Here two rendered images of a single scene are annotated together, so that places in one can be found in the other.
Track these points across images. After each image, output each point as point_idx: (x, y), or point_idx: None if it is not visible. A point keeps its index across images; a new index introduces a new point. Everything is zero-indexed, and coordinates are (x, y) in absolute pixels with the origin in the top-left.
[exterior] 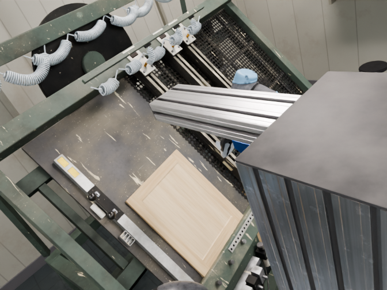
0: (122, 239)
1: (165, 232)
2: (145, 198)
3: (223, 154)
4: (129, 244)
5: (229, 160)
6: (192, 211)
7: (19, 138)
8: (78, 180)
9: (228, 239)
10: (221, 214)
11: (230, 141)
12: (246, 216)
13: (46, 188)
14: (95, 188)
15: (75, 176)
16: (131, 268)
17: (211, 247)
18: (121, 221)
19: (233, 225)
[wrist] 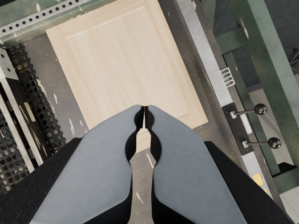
0: (232, 79)
1: (176, 62)
2: (182, 115)
3: (179, 120)
4: (228, 69)
5: (22, 118)
6: (126, 72)
7: None
8: (257, 167)
9: (90, 10)
10: (82, 47)
11: (126, 217)
12: (42, 24)
13: (272, 168)
14: (243, 151)
15: (258, 173)
16: (225, 46)
17: (122, 14)
18: (228, 100)
19: (71, 25)
